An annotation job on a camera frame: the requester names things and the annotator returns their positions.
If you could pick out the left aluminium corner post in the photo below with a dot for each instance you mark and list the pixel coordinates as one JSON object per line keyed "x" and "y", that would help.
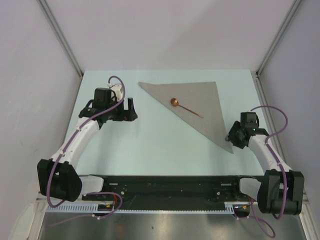
{"x": 55, "y": 26}

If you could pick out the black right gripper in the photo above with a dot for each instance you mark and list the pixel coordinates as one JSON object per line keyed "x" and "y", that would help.
{"x": 230, "y": 135}

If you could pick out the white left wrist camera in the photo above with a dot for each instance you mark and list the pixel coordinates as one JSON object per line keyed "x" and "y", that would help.
{"x": 117, "y": 91}

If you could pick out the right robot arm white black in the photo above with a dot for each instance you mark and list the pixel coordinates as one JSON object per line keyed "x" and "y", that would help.
{"x": 280, "y": 191}

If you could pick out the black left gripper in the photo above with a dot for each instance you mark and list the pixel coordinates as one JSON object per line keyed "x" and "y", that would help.
{"x": 129, "y": 115}

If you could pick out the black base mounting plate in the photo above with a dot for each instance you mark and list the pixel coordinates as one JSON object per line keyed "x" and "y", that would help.
{"x": 172, "y": 193}

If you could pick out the grey cloth napkin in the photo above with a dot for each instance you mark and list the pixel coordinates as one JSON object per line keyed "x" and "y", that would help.
{"x": 200, "y": 97}

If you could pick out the aluminium corner post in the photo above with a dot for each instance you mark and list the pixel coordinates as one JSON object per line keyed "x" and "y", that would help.
{"x": 279, "y": 35}
{"x": 55, "y": 26}

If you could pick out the white slotted cable duct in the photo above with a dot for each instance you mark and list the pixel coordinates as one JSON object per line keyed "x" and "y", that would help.
{"x": 96, "y": 208}

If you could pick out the right aluminium corner post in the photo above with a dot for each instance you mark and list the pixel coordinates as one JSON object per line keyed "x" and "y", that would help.
{"x": 279, "y": 35}

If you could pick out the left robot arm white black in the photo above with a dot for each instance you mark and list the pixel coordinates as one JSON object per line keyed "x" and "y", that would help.
{"x": 57, "y": 176}

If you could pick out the copper spoon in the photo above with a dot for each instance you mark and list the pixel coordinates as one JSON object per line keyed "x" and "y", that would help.
{"x": 175, "y": 103}

